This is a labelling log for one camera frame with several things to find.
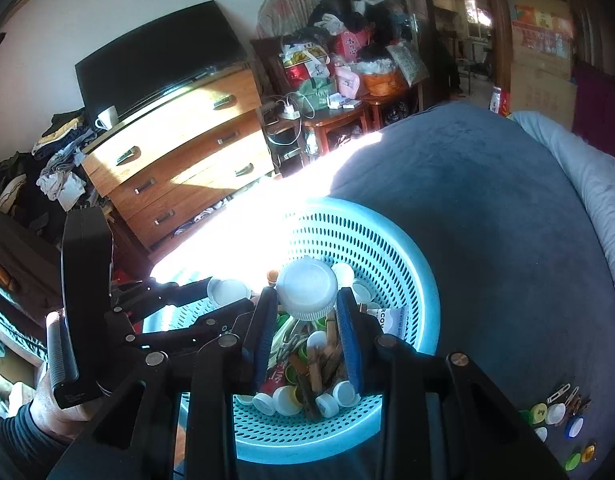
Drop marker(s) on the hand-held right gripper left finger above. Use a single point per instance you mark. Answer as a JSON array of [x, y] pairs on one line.
[[264, 332]]

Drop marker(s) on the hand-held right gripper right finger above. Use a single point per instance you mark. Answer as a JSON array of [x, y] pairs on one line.
[[350, 342]]

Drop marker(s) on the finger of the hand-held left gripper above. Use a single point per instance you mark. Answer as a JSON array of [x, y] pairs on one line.
[[197, 327], [167, 292]]

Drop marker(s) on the wide white bottle cap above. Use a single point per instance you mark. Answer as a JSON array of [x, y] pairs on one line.
[[228, 291]]

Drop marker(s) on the large white jar lid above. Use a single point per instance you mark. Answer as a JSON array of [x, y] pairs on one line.
[[307, 285]]

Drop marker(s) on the light blue perforated basket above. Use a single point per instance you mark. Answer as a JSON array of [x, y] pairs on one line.
[[337, 230]]

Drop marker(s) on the person's left forearm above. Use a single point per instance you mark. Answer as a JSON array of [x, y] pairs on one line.
[[17, 450]]

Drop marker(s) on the person's left hand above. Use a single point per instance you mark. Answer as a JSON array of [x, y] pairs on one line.
[[57, 410]]

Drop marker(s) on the pile of wooden clothespins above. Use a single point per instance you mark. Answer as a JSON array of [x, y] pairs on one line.
[[317, 365]]

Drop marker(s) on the white printed packet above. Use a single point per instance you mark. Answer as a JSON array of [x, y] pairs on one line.
[[387, 322]]

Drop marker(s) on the pile of bottle caps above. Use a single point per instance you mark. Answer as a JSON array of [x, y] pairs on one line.
[[277, 400]]

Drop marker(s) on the pile of folded clothes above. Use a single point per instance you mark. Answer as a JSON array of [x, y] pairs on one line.
[[62, 160]]

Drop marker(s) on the wooden chest of drawers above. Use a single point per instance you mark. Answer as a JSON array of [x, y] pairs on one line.
[[187, 160]]

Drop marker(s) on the white mug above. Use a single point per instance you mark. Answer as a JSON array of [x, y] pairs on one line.
[[107, 117]]

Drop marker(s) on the dark blue blanket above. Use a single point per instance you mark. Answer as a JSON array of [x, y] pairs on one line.
[[462, 200]]

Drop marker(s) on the green bottle cap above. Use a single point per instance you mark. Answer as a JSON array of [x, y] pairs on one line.
[[537, 411], [573, 461]]

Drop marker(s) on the small white bottle cap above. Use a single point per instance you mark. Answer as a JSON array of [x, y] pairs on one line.
[[541, 433]]

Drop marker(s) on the white power strip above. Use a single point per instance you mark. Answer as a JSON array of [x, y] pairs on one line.
[[290, 112]]

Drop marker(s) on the wooden side table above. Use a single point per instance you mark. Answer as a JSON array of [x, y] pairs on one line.
[[337, 120]]

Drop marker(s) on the black flat television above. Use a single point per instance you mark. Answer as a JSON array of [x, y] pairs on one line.
[[152, 55]]

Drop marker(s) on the blue bottle cap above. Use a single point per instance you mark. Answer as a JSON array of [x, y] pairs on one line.
[[575, 426]]

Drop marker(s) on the green bag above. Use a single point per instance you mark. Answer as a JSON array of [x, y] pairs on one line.
[[317, 92]]

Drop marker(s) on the pink bag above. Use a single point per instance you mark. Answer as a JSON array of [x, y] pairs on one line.
[[350, 82]]

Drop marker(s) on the gold bottle cap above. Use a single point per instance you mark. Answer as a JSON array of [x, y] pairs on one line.
[[587, 452]]

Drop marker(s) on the red and white bag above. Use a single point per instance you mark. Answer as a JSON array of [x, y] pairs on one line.
[[305, 67]]

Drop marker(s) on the orange bag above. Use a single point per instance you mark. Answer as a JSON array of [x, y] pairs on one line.
[[385, 80]]

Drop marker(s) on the red and white packet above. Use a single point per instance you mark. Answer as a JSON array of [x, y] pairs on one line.
[[498, 101]]

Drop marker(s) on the printed cushion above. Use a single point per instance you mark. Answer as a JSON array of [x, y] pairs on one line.
[[410, 62]]

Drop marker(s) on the grey quilt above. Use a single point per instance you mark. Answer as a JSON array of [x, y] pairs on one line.
[[587, 175]]

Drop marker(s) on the red printed box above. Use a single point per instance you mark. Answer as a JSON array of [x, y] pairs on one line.
[[350, 45]]

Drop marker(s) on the round wicker chair back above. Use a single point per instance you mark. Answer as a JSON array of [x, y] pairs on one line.
[[287, 0]]

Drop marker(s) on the pile of black clothes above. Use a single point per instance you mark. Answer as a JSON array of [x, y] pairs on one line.
[[337, 10]]

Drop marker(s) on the stack of cardboard boxes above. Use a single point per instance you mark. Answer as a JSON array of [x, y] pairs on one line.
[[542, 60]]

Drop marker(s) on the maroon cloth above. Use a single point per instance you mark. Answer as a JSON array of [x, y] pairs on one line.
[[602, 105]]

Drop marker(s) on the wooden door post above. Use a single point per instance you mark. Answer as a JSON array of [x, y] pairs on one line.
[[497, 30]]

